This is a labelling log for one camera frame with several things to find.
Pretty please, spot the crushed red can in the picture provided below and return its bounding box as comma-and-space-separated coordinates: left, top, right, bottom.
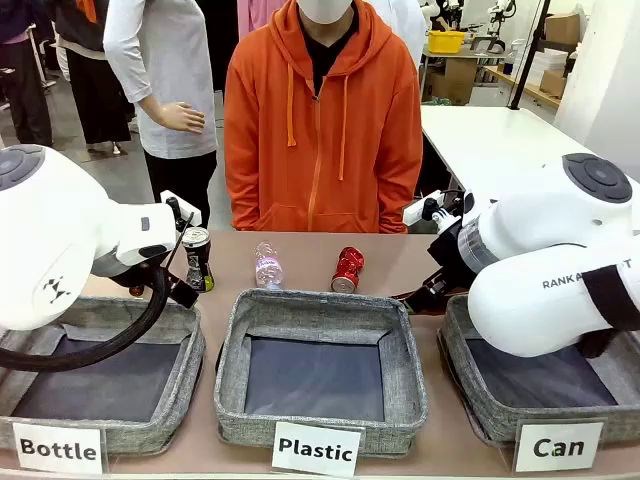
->
330, 246, 367, 295

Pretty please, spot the white Bottle sign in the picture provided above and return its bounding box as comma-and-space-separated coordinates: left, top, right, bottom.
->
11, 421, 105, 476

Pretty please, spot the pink garment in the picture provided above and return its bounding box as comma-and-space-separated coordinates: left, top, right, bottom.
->
236, 0, 277, 42

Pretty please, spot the white face mask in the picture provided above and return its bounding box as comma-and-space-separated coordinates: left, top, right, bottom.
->
296, 0, 354, 25

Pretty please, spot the stack of white boxes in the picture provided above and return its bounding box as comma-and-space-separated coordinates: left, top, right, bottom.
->
528, 47, 577, 87

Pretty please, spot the black right arm cable sleeve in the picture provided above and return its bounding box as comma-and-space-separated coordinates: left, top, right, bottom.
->
579, 263, 640, 359

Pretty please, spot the yellow plastic bin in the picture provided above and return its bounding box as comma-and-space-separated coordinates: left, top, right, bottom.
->
426, 29, 467, 55

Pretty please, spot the white table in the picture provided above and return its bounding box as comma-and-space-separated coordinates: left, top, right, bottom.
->
419, 104, 640, 204

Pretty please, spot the pink label plastic bottle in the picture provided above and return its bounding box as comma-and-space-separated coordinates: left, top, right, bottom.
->
253, 241, 287, 291

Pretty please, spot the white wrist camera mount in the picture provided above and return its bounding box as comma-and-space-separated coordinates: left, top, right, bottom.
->
403, 193, 446, 227
159, 189, 203, 229

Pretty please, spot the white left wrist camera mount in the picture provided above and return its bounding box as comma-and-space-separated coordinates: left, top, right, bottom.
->
159, 189, 203, 229

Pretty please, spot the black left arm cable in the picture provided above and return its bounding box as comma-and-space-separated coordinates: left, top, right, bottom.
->
0, 267, 172, 373

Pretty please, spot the white Plastic sign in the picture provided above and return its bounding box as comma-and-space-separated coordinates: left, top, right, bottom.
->
270, 420, 363, 478

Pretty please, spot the black drink can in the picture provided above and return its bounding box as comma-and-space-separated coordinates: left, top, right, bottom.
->
180, 226, 217, 294

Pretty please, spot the figure in black skirt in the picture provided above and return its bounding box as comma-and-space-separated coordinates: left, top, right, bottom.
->
53, 0, 133, 155

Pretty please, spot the large cardboard box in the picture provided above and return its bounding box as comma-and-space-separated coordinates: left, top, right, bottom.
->
428, 58, 479, 106

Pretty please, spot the grey basket with Plastic sign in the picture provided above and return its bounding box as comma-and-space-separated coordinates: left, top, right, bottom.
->
214, 287, 430, 459

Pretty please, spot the white Can sign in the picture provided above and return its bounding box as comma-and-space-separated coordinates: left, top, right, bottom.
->
513, 421, 605, 474

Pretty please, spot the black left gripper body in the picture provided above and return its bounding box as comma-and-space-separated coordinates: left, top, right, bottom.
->
117, 260, 200, 309

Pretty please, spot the person right forearm orange sleeve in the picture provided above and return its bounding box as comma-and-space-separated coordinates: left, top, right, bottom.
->
223, 134, 262, 232

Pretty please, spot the person in orange hoodie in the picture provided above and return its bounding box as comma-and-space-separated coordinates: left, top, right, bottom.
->
222, 0, 426, 235

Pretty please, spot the small cardboard box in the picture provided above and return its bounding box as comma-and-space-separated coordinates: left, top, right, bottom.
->
539, 69, 569, 99

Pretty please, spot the mannequin in white shirt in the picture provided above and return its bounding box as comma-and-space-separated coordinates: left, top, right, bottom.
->
102, 0, 219, 232

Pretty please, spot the grey basket with Bottle sign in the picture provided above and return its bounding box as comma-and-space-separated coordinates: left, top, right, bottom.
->
0, 294, 208, 457

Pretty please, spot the person left forearm orange sleeve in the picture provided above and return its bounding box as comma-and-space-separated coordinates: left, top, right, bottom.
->
381, 134, 426, 235

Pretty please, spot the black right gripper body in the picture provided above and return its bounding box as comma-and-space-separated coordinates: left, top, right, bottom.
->
427, 219, 477, 301

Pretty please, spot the cardboard box on shelf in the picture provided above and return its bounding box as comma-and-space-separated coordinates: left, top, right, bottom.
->
544, 13, 582, 47

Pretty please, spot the figure in dark purple clothes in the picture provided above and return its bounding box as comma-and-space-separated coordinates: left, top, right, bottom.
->
0, 0, 55, 149

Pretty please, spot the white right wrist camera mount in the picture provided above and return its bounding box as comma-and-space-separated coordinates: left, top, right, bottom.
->
403, 193, 446, 227

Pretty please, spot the grey basket with Can sign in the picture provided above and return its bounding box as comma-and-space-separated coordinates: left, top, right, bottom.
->
436, 293, 640, 449

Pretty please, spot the black slanted pole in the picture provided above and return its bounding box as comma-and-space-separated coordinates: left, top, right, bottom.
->
506, 0, 552, 111

